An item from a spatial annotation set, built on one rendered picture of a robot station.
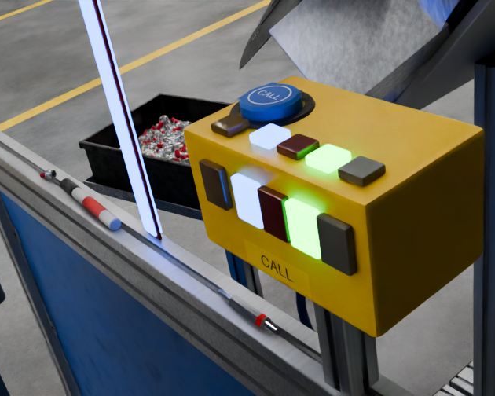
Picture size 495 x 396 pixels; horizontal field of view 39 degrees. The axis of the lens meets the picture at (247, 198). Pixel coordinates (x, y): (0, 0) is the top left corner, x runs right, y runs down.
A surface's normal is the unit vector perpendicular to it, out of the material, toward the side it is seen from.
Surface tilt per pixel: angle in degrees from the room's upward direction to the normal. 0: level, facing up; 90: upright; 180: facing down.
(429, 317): 0
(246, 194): 90
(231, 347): 90
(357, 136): 0
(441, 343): 0
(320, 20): 55
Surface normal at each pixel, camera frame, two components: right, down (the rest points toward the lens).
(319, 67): -0.30, -0.04
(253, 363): -0.76, 0.43
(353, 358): 0.63, 0.31
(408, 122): -0.16, -0.85
